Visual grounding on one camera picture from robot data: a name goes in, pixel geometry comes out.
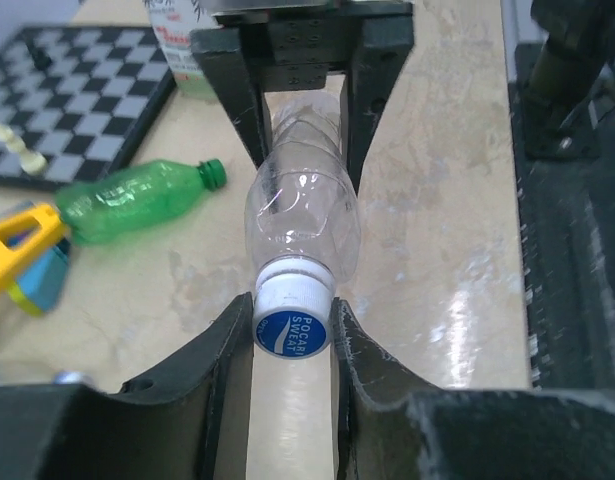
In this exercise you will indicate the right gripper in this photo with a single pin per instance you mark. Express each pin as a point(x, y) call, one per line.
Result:
point(296, 45)

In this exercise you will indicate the clear Pocari Sweat bottle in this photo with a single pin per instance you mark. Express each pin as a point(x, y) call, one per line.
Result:
point(302, 202)

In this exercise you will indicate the teal green toy block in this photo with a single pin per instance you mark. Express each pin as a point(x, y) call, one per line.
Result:
point(38, 289)

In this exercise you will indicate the clear fruit drink bottle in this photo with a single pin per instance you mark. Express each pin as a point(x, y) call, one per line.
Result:
point(172, 22)

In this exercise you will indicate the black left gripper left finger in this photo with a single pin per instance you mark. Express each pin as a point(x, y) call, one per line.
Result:
point(185, 418)

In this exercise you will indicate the yellow triangle toy block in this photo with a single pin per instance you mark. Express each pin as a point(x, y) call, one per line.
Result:
point(25, 236)

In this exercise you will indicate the Pepsi label clear bottle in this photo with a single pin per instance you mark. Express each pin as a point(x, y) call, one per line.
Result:
point(74, 377)

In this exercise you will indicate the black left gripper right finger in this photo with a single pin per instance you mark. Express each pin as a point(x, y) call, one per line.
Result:
point(393, 424)

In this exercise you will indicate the Pocari Sweat white cap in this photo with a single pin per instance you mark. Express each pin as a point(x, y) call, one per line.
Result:
point(293, 297)

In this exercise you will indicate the black chess piece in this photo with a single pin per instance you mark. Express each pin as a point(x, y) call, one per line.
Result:
point(40, 58)

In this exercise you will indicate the green plastic bottle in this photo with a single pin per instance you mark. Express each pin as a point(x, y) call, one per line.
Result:
point(136, 198)

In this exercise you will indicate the black table edge rail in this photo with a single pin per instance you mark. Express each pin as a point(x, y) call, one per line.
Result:
point(567, 226)

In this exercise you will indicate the black white chessboard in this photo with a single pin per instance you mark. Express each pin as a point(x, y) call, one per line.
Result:
point(89, 112)

